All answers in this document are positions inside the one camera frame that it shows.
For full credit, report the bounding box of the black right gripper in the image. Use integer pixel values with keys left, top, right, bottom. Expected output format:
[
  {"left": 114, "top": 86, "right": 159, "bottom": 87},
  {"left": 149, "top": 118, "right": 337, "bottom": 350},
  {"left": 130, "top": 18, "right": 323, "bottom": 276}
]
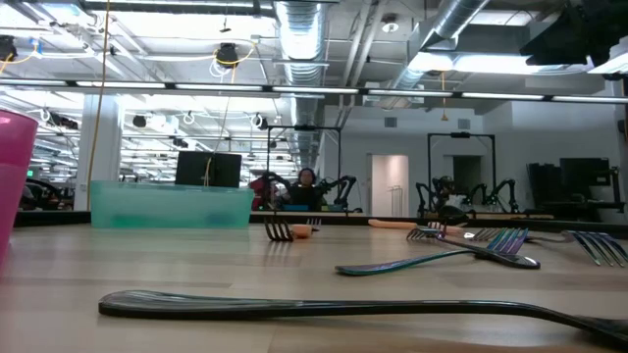
[{"left": 519, "top": 0, "right": 628, "bottom": 68}]

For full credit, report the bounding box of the iridescent rainbow fork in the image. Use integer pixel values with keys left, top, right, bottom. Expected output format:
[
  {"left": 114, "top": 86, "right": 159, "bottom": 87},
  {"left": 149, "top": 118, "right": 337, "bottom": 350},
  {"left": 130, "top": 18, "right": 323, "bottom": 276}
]
[
  {"left": 335, "top": 227, "right": 530, "bottom": 277},
  {"left": 524, "top": 229, "right": 628, "bottom": 269}
]

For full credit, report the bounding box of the orange-handled silver fork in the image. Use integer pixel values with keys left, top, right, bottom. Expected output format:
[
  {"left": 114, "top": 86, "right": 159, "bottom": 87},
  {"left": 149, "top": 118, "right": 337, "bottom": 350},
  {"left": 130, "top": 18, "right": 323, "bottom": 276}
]
[
  {"left": 366, "top": 218, "right": 447, "bottom": 239},
  {"left": 443, "top": 224, "right": 505, "bottom": 242},
  {"left": 289, "top": 217, "right": 324, "bottom": 240}
]

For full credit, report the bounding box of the black desk with monitors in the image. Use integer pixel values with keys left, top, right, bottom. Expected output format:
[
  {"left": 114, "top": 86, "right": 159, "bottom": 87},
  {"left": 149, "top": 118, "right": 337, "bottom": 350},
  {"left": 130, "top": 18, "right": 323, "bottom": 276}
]
[{"left": 526, "top": 156, "right": 627, "bottom": 223}]

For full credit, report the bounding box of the person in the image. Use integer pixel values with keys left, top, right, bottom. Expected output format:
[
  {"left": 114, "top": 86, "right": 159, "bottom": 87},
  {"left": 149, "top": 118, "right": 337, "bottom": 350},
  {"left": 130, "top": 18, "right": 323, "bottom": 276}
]
[
  {"left": 288, "top": 167, "right": 323, "bottom": 213},
  {"left": 438, "top": 175, "right": 467, "bottom": 215}
]

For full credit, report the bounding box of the black monitor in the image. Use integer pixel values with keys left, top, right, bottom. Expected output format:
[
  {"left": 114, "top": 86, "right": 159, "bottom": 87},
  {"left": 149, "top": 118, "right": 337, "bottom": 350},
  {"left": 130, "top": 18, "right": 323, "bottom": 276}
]
[{"left": 174, "top": 150, "right": 243, "bottom": 189}]

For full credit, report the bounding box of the teal translucent plastic bin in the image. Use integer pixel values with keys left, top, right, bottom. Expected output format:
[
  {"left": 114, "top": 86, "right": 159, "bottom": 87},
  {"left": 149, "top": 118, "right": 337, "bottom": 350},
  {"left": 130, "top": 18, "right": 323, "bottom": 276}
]
[{"left": 89, "top": 179, "right": 255, "bottom": 230}]

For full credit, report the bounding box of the overhead light bar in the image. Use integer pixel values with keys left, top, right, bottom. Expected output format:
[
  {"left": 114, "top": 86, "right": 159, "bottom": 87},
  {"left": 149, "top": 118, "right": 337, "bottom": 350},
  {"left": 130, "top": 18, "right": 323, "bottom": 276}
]
[{"left": 0, "top": 76, "right": 628, "bottom": 105}]

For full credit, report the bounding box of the white pillar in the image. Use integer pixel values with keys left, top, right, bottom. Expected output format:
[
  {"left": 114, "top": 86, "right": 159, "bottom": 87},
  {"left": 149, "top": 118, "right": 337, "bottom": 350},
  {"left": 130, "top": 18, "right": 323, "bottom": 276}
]
[{"left": 73, "top": 94, "right": 122, "bottom": 212}]

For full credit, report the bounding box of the pink translucent plastic bin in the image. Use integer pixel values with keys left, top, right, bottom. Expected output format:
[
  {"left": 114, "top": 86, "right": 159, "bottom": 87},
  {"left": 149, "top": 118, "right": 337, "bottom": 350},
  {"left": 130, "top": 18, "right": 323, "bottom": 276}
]
[{"left": 0, "top": 110, "right": 39, "bottom": 270}]

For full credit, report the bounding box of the silver round ventilation duct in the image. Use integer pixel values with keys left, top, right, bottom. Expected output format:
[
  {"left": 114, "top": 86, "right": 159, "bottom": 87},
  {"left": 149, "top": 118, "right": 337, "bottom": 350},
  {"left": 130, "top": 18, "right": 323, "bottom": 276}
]
[
  {"left": 274, "top": 0, "right": 329, "bottom": 171},
  {"left": 382, "top": 0, "right": 492, "bottom": 107}
]

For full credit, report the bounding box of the black metal frame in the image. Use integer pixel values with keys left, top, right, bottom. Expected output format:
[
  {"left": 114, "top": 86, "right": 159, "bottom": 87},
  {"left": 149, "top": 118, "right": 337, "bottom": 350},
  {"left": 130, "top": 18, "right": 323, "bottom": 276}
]
[
  {"left": 425, "top": 130, "right": 497, "bottom": 217},
  {"left": 265, "top": 124, "right": 343, "bottom": 213}
]

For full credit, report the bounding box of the black ceiling cable reel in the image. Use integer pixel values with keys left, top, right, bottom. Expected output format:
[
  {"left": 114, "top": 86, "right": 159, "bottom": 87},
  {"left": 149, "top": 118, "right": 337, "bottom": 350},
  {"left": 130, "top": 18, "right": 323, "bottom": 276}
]
[{"left": 214, "top": 41, "right": 240, "bottom": 70}]

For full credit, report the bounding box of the yellow cable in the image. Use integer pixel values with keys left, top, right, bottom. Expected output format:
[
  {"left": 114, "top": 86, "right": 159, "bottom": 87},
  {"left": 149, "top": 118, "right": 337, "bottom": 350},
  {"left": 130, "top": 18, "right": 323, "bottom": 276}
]
[{"left": 85, "top": 0, "right": 112, "bottom": 212}]

